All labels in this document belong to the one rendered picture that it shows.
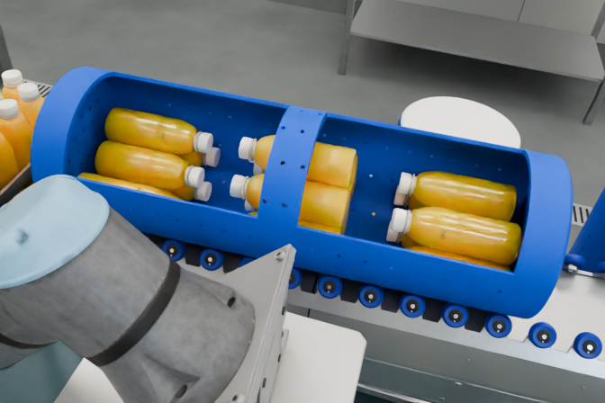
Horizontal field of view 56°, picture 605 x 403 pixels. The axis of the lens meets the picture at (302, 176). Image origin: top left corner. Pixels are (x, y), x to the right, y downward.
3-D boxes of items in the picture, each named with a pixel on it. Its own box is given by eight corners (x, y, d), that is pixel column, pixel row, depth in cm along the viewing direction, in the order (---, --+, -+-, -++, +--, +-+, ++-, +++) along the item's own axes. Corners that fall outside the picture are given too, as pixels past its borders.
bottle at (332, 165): (348, 194, 100) (248, 174, 102) (356, 159, 102) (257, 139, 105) (349, 180, 93) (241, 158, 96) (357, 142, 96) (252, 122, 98)
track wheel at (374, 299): (385, 287, 100) (385, 284, 102) (360, 281, 100) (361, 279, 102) (380, 311, 100) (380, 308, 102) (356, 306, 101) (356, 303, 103)
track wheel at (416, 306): (428, 297, 99) (427, 294, 101) (402, 291, 99) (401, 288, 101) (422, 321, 99) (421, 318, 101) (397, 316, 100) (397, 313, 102)
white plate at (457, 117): (427, 85, 147) (426, 88, 147) (382, 133, 128) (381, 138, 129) (533, 120, 137) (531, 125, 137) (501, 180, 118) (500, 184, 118)
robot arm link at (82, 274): (138, 337, 45) (-5, 230, 40) (49, 378, 52) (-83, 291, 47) (187, 234, 55) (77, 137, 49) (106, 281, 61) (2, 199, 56)
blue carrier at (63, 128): (521, 354, 95) (587, 232, 77) (47, 242, 106) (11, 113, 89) (510, 240, 117) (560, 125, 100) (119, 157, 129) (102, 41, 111)
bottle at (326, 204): (349, 198, 101) (249, 177, 104) (350, 182, 95) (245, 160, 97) (341, 235, 98) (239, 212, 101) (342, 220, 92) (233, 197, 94)
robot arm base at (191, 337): (203, 440, 47) (112, 376, 43) (121, 426, 57) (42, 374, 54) (277, 291, 56) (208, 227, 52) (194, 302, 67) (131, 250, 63)
